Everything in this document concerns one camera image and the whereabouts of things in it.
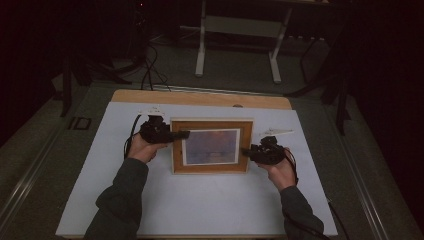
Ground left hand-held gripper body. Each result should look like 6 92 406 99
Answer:
138 105 171 145

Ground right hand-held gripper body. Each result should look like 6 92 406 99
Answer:
251 128 295 166

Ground wooden picture frame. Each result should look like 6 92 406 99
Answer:
169 117 255 175

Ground person's left hand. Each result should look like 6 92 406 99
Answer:
127 133 169 164

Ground person's right hand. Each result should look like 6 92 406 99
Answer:
261 156 298 193

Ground blurry landscape picture print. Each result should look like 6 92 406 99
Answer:
181 128 242 167

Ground white table mat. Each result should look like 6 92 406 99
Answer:
55 101 338 238

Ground black floor socket plate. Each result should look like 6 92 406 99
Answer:
68 116 93 131

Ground black metal stand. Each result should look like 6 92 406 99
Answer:
286 33 353 136
59 49 133 118

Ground right hand-held gripper cable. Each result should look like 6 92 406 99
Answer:
283 148 351 240

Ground hand-held gripper cable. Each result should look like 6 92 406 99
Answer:
123 114 143 160
283 148 351 240

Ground left hand-held gripper cable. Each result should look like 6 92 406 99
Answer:
123 114 143 160

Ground metal floor rail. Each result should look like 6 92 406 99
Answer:
336 133 391 240
151 84 284 98
0 126 64 228

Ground black floor cables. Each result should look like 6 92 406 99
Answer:
139 43 173 92

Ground white metal desk frame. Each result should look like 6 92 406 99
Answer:
194 0 294 84

